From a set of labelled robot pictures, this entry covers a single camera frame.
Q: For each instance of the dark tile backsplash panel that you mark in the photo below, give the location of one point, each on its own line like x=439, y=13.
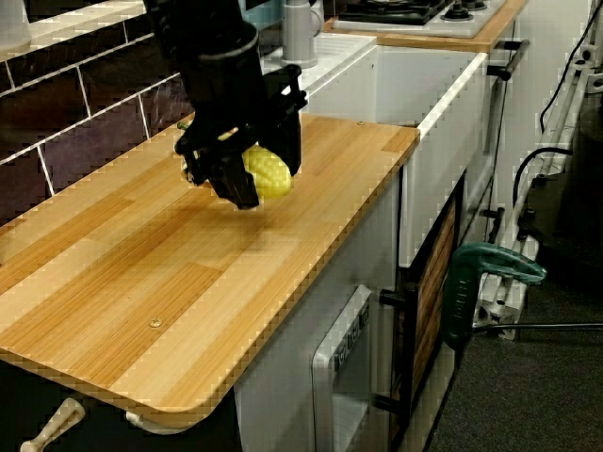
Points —
x=94, y=103

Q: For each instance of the white toy kitchen body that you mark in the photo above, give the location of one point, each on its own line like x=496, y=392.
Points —
x=424, y=85

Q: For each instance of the grey toy stovetop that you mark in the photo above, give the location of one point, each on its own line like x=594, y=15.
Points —
x=466, y=28

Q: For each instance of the grey dishwasher door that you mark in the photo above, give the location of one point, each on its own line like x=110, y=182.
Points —
x=325, y=376

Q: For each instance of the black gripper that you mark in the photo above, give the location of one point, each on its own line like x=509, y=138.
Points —
x=226, y=103

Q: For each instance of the yellow toy corn cob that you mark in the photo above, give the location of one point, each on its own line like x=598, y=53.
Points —
x=271, y=181

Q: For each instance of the white hook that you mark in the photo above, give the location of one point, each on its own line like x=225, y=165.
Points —
x=155, y=425

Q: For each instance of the teal plastic bin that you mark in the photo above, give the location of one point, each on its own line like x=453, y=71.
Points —
x=264, y=14

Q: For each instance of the cream hutch shelf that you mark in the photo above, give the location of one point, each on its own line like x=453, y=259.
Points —
x=70, y=28

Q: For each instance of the aluminium frame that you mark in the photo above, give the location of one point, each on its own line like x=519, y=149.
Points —
x=572, y=94

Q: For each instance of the dark stove knob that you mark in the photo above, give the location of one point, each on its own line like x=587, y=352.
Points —
x=454, y=13
x=476, y=5

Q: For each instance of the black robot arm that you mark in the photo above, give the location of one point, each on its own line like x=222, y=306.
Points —
x=198, y=28

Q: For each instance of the wooden slat door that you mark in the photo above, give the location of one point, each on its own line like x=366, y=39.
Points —
x=431, y=292

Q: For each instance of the black burner grate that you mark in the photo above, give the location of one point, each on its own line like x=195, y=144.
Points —
x=400, y=16

